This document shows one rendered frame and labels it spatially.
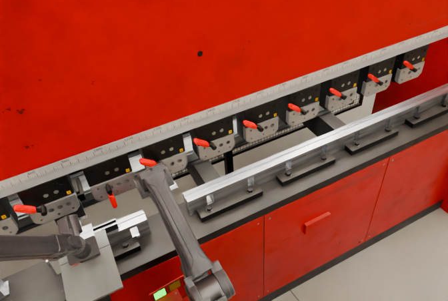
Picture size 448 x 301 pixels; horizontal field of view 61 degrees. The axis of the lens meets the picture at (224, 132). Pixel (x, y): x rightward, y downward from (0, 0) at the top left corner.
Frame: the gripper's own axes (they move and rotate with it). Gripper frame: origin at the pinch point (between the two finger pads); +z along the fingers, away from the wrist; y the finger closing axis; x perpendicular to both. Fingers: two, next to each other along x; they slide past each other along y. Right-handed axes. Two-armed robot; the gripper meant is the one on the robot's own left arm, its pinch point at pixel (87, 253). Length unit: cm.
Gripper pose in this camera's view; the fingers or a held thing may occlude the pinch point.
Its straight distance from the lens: 151.7
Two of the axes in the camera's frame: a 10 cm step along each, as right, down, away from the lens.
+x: 4.2, 8.4, -3.4
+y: -9.0, 3.3, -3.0
